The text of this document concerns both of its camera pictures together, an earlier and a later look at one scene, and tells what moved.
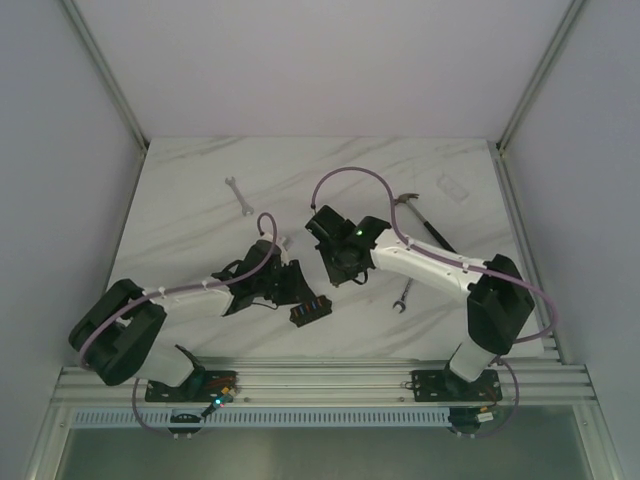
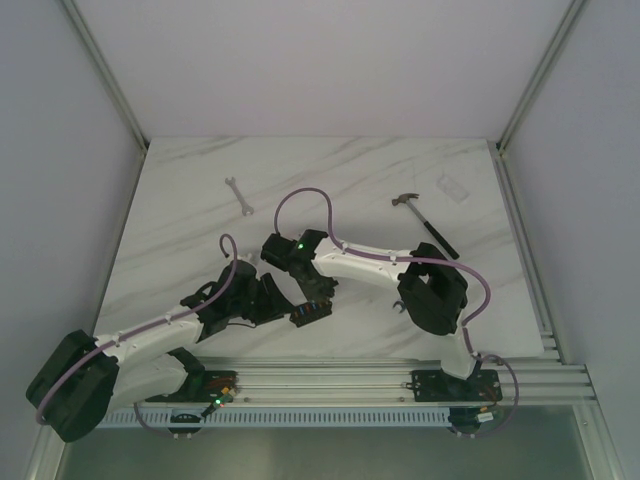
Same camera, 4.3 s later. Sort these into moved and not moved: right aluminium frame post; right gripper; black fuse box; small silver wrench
Moved: right gripper
Not moved: black fuse box; right aluminium frame post; small silver wrench
